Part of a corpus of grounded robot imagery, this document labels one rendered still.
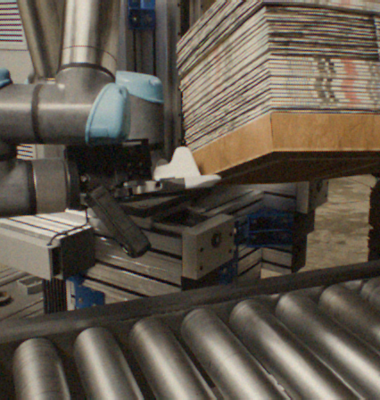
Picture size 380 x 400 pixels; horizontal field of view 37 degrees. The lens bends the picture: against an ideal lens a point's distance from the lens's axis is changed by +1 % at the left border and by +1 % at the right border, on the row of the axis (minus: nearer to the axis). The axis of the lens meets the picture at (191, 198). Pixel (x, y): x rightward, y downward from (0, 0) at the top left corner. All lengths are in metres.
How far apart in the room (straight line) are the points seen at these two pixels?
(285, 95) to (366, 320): 0.28
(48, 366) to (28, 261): 0.59
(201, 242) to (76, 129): 0.42
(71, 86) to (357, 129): 0.34
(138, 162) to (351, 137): 0.29
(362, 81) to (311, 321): 0.29
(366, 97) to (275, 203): 0.81
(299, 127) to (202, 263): 0.47
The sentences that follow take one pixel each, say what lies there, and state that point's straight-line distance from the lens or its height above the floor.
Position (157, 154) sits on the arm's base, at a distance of 1.12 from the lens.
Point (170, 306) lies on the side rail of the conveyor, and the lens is 0.71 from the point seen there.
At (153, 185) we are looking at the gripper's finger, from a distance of 0.76.
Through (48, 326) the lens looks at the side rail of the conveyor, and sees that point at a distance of 0.68.
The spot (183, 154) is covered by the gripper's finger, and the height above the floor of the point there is 0.96.
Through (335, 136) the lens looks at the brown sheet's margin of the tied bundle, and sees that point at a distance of 0.68.
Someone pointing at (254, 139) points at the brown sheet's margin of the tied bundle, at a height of 1.00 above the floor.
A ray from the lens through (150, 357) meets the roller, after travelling 0.63.
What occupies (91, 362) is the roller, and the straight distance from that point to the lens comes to 0.62.
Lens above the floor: 1.12
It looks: 16 degrees down
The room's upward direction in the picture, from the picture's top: straight up
